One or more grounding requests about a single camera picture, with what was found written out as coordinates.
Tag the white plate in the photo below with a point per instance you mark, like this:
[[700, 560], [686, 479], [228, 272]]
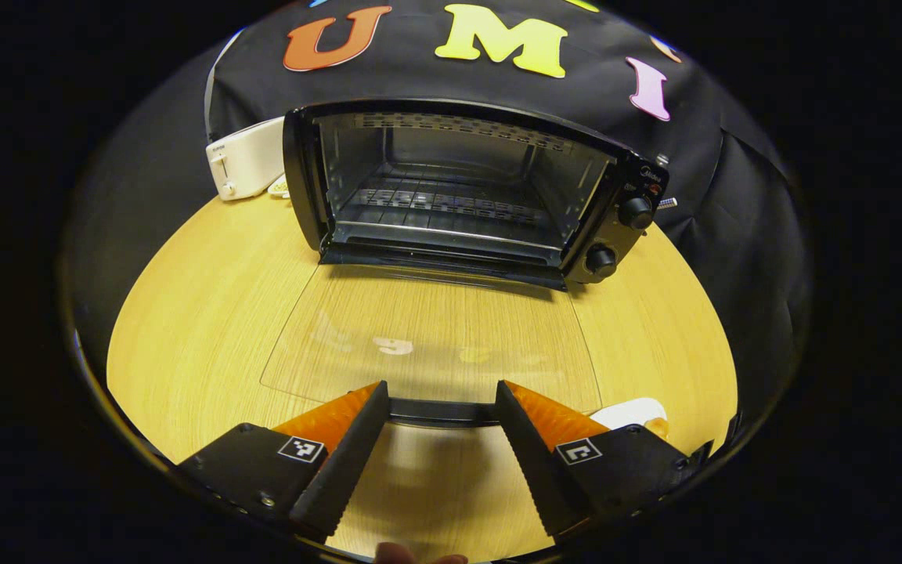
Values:
[[627, 411]]

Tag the golden croissant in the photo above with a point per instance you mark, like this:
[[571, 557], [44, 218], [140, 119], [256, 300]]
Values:
[[658, 427]]

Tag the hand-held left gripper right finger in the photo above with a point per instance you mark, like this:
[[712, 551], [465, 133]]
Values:
[[533, 462]]

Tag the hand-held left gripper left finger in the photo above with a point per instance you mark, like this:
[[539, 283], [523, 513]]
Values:
[[353, 462]]

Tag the white toaster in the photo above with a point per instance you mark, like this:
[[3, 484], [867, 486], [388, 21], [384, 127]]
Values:
[[251, 160]]

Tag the black backdrop cloth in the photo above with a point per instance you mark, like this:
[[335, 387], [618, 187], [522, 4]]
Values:
[[435, 82]]

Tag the black electric oven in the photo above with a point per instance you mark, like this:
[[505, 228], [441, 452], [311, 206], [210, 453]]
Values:
[[611, 219]]

